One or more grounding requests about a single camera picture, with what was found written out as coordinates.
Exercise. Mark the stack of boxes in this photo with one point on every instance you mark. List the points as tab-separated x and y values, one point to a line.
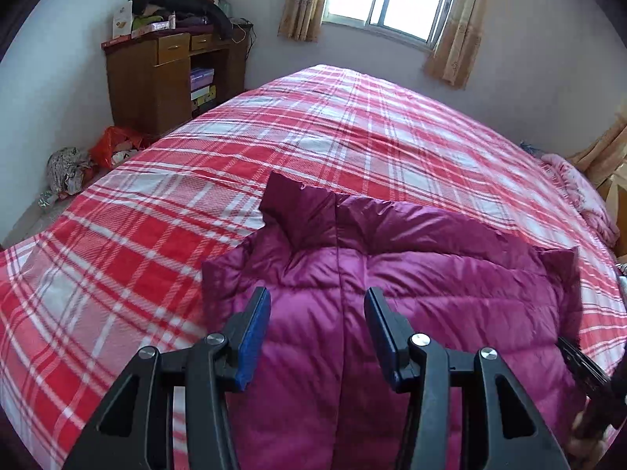
202	85

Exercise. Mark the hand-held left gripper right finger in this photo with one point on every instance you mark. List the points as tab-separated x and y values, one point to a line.
384	342

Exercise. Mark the brown wooden cabinet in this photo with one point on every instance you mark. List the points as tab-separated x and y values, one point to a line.
142	88

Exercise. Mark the beige patterned curtain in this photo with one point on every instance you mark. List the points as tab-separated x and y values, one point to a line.
602	152
460	29
306	0

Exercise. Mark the orange plastic bag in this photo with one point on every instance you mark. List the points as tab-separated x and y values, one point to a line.
112	144

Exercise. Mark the grey patterned bag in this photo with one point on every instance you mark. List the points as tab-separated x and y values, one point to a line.
68	169

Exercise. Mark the white carton box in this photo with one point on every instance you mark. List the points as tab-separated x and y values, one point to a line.
122	19

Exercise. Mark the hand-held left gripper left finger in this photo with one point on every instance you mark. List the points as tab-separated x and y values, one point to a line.
252	347

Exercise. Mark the window with white frame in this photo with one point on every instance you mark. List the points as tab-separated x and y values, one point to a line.
397	0

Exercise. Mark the wooden headboard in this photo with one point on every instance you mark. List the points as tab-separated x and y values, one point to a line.
618	205

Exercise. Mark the person's right hand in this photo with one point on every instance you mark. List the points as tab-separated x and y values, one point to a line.
583	448

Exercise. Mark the magenta puffer jacket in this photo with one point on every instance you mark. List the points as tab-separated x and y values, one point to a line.
441	274

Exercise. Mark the bed with red plaid sheet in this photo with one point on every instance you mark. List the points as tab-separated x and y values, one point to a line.
245	147

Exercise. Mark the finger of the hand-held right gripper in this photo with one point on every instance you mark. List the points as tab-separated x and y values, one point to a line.
585	369

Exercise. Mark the flat pink box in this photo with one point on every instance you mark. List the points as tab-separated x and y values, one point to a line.
149	30

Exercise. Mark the pink blanket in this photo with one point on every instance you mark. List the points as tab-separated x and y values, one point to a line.
583	191

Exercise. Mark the pile of dark clothes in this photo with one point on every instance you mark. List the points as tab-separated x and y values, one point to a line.
191	7

